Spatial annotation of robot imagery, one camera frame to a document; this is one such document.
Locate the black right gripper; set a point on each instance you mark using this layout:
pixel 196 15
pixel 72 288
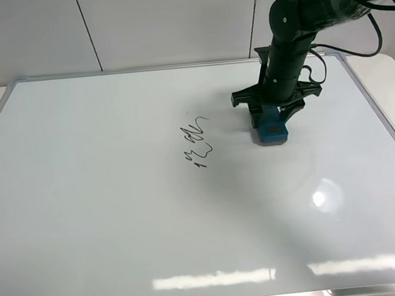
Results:
pixel 288 94

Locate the blue board eraser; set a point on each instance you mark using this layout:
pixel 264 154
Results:
pixel 271 131

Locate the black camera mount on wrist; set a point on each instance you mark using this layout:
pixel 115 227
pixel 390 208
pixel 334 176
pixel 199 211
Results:
pixel 266 74

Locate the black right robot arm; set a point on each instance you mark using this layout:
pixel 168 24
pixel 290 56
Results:
pixel 296 23

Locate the white whiteboard with aluminium frame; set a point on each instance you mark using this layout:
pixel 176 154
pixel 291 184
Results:
pixel 151 183

